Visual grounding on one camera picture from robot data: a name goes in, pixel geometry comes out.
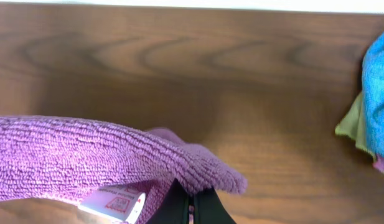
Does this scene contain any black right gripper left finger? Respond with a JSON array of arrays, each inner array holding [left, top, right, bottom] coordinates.
[[147, 179, 189, 224]]

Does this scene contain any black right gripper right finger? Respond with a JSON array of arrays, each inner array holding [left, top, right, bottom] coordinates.
[[194, 188, 236, 224]]

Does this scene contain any purple microfiber cloth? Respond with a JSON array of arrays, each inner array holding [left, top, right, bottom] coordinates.
[[0, 116, 247, 223]]

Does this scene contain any yellow-green cloth in pile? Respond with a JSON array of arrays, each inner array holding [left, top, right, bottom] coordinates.
[[334, 92, 377, 162]]

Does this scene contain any blue cloth in pile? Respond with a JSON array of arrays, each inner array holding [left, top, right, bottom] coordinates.
[[362, 33, 384, 158]]

